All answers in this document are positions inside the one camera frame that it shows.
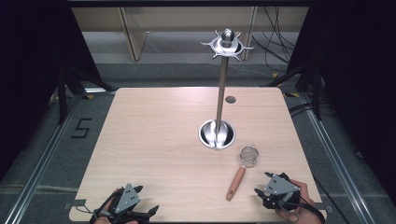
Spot mesh strainer with wooden handle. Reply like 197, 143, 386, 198
225, 145, 261, 202

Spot wooden furniture leg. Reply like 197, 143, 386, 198
241, 7, 260, 62
117, 7, 151, 63

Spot long black floor cable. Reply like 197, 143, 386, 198
311, 175, 346, 224

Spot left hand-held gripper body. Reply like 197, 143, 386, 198
91, 183, 150, 224

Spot person's right hand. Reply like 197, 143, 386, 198
275, 179, 316, 224

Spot bundle of black cables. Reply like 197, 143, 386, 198
251, 6, 297, 65

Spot black floor cables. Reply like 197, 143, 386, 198
288, 100, 336, 119

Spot black tripod stand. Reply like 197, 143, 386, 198
261, 57, 325, 121
55, 65, 117, 126

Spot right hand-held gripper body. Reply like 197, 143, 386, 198
262, 172, 302, 213

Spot metal utensil rack stand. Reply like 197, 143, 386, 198
198, 28, 255, 151

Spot aluminium floor rail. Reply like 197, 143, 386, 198
298, 92, 376, 224
2, 92, 82, 224

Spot person's left hand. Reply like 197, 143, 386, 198
92, 188, 138, 224

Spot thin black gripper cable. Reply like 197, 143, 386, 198
74, 206, 95, 217

